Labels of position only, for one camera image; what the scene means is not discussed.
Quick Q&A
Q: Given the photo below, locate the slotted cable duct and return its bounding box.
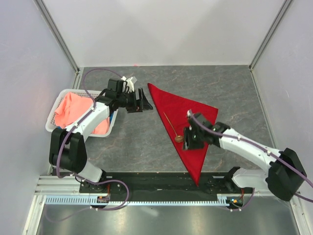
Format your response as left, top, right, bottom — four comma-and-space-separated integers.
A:
45, 195, 239, 206

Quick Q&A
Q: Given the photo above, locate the red cloth napkin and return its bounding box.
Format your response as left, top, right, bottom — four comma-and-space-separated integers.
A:
147, 82, 219, 188

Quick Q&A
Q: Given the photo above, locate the blue cloth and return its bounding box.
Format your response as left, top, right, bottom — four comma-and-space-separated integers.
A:
55, 113, 113, 135

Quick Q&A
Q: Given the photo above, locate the copper spoon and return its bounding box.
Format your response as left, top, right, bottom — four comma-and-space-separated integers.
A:
163, 113, 183, 143

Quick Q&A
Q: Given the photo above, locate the white plastic basket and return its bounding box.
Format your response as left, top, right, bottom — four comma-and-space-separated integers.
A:
45, 89, 118, 138

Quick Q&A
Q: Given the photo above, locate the pink cloth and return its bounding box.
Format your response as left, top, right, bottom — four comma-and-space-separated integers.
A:
45, 89, 114, 140

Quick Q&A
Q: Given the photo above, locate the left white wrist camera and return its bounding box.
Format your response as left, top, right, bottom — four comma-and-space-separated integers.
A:
121, 76, 137, 93

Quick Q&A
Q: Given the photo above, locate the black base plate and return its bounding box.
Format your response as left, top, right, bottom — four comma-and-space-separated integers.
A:
78, 171, 255, 202

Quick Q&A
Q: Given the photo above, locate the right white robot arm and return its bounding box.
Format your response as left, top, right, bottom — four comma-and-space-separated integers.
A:
183, 111, 313, 201

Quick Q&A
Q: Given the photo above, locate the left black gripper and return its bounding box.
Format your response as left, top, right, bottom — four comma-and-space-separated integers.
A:
117, 88, 153, 114

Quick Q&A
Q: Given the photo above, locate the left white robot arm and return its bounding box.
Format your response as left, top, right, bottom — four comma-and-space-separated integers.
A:
49, 77, 153, 192

